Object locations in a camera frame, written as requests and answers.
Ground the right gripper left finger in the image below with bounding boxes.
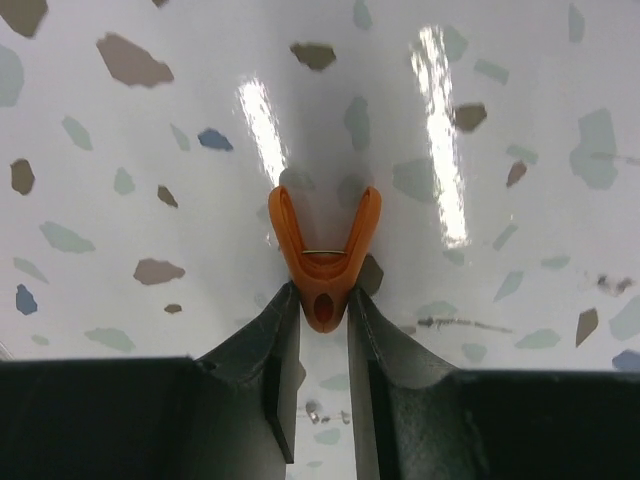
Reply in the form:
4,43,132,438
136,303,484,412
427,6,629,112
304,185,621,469
1,283,300,479

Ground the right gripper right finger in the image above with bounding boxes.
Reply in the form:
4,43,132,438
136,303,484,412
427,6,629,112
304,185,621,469
348,289,639,479

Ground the orange clothespin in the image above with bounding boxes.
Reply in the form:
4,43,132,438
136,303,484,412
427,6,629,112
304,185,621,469
268,186,382,334

